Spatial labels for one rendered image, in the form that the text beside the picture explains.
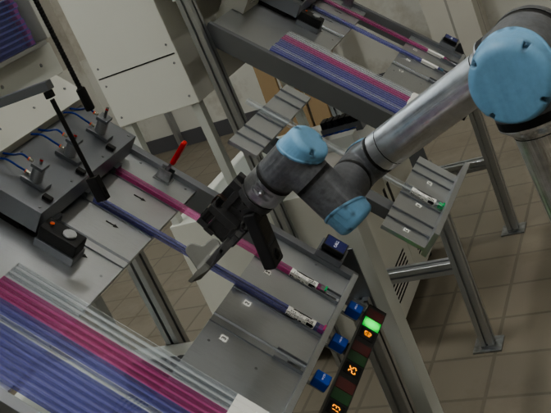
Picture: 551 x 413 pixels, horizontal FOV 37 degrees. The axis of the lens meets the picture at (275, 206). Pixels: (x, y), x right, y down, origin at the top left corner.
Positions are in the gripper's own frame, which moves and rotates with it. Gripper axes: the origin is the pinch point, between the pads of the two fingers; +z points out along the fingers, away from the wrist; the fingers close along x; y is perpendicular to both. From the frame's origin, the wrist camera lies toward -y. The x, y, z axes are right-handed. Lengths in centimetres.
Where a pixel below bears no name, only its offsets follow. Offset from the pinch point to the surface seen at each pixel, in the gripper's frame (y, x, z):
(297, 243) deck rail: -11.7, -19.2, -3.5
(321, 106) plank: -7, -364, 150
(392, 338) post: -48, -42, 15
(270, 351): -18.1, 11.0, -3.9
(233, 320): -9.8, 9.2, -1.8
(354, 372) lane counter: -33.1, 3.6, -6.8
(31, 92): 40.9, 14.5, -15.1
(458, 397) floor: -84, -70, 36
